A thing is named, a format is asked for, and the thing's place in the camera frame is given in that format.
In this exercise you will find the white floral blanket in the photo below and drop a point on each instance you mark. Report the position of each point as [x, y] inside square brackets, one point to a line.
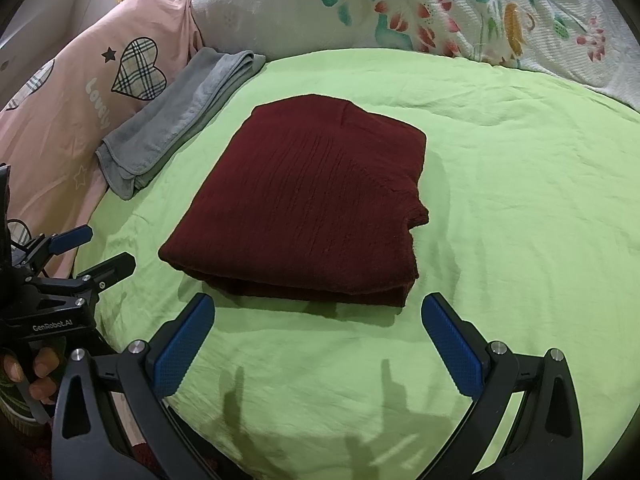
[310, 10]

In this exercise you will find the person's left hand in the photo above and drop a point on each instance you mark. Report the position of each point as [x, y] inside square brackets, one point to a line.
[45, 370]

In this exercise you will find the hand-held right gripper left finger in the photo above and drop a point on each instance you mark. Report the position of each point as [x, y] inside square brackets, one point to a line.
[185, 340]

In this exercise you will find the grey folded towel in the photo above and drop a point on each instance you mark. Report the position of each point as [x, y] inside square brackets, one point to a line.
[165, 120]

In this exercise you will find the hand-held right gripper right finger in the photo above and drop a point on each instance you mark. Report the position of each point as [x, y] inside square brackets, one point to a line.
[452, 340]

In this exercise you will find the dark red knit sweater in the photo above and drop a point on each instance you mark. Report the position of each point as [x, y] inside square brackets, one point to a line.
[300, 200]

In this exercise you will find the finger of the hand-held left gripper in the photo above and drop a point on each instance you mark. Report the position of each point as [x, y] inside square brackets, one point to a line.
[70, 239]
[112, 267]

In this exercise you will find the light green bed sheet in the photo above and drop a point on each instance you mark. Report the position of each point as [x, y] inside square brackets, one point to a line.
[500, 210]

